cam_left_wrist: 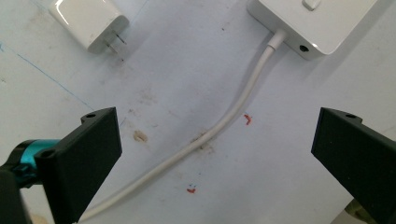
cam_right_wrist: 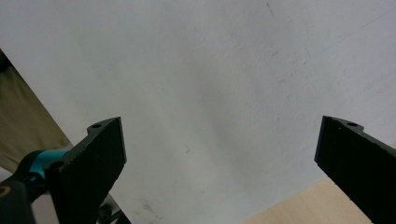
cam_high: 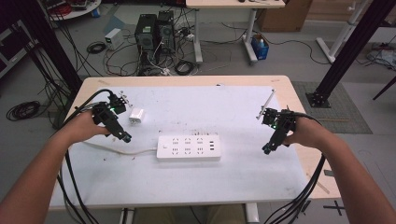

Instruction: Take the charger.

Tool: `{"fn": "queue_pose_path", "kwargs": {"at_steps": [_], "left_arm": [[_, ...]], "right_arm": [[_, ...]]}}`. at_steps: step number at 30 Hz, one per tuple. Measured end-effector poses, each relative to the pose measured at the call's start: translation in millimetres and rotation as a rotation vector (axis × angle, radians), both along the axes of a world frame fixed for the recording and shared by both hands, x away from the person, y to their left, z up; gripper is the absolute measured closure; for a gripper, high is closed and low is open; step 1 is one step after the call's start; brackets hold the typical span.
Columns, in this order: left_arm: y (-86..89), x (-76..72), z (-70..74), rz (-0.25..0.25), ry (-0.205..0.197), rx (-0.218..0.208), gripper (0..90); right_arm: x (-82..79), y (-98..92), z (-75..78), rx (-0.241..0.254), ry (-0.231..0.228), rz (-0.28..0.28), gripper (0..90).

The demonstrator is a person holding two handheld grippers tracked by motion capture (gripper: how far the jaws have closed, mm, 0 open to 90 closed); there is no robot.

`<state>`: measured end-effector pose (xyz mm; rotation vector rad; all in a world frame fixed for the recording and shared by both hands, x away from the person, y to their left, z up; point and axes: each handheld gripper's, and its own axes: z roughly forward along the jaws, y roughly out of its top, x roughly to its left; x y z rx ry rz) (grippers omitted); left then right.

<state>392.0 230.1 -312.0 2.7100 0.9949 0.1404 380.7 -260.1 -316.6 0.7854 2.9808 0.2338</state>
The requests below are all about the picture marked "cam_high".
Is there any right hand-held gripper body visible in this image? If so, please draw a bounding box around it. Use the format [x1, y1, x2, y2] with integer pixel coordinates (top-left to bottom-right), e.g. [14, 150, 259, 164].
[256, 89, 297, 132]

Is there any white table mat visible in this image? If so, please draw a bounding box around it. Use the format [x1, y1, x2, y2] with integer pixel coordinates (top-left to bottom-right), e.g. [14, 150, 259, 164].
[49, 85, 310, 209]

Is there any small white device box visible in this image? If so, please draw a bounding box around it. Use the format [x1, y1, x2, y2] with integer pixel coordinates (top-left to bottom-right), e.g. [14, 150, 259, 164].
[104, 28, 125, 51]

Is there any cardboard box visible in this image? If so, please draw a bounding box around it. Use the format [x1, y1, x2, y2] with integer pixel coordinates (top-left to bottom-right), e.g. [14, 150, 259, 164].
[256, 0, 314, 34]

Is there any black metal stand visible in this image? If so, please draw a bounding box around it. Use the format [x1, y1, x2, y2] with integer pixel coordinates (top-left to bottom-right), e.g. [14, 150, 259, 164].
[11, 0, 84, 94]
[305, 0, 396, 109]

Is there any white charger plug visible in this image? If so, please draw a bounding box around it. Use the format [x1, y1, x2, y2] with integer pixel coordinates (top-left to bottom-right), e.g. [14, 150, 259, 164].
[128, 107, 146, 127]

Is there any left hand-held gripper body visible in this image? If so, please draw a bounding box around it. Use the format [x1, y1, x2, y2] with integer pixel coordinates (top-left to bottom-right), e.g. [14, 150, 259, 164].
[92, 90, 131, 126]

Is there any white metal stand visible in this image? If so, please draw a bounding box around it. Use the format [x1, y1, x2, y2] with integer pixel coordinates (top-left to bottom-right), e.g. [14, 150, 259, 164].
[315, 0, 375, 63]

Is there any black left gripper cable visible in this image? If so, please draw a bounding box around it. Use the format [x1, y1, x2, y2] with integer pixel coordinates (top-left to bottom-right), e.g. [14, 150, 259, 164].
[55, 88, 114, 224]

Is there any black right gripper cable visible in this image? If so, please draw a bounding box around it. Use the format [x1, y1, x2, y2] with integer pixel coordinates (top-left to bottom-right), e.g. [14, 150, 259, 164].
[264, 111, 327, 224]

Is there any white power strip cable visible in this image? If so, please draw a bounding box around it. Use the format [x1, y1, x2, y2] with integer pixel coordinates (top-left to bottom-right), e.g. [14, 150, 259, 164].
[81, 140, 159, 156]

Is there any round white table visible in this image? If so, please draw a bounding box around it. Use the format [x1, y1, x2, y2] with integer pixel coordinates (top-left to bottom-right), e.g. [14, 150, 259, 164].
[39, 0, 103, 22]

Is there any white-legged wooden desk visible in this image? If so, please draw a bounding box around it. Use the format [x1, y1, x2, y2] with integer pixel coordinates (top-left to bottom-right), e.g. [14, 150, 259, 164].
[185, 0, 287, 65]

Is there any person's right hand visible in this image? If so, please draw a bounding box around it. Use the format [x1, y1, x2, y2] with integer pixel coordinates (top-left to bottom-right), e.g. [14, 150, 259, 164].
[282, 117, 329, 151]

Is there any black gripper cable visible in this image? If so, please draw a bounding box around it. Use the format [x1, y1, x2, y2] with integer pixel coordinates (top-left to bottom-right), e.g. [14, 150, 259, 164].
[55, 88, 114, 224]
[264, 111, 327, 224]

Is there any black cable coil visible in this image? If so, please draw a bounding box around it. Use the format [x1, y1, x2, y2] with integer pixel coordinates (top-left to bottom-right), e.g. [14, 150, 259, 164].
[86, 40, 107, 55]
[6, 100, 42, 122]
[174, 60, 197, 77]

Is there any person's left hand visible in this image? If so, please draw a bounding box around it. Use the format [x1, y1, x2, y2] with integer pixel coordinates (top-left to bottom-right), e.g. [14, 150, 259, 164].
[61, 110, 112, 145]

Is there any black computer tower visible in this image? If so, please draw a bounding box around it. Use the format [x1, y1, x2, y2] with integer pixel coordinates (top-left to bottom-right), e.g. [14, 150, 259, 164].
[156, 10, 177, 56]
[134, 13, 159, 55]

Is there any grey floor mat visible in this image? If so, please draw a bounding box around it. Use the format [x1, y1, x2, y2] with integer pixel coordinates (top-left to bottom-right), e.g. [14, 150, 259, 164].
[291, 80, 374, 135]

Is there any white power strip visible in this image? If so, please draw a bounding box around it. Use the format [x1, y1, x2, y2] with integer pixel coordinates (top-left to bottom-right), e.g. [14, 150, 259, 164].
[156, 133, 222, 162]

